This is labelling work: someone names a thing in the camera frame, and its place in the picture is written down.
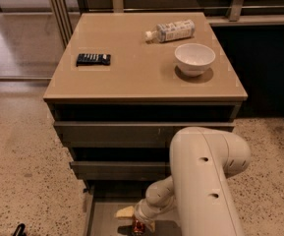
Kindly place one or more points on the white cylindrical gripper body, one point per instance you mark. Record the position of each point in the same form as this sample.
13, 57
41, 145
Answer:
141, 214

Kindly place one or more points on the red coke can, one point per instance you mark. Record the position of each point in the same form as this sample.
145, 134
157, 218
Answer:
138, 227

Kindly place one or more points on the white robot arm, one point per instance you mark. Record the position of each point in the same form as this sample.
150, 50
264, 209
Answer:
201, 161

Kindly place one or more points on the open grey bottom drawer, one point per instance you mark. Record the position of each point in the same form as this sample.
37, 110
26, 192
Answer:
105, 198

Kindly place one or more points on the grey middle drawer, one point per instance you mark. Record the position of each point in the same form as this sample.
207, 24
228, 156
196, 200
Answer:
120, 170

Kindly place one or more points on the grey top drawer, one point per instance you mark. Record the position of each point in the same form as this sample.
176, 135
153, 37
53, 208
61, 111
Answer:
83, 134

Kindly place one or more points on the grey drawer cabinet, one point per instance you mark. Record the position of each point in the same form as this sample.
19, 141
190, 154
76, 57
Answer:
141, 84

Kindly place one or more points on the black object at floor edge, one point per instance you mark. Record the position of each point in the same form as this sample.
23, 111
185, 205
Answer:
20, 230

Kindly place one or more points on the dark blue snack bar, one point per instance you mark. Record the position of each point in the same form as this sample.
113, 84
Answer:
88, 59

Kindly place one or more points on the white bowl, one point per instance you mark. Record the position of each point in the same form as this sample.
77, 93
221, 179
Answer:
194, 59

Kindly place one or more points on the plastic bottle with label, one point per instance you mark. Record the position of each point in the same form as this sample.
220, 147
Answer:
171, 31

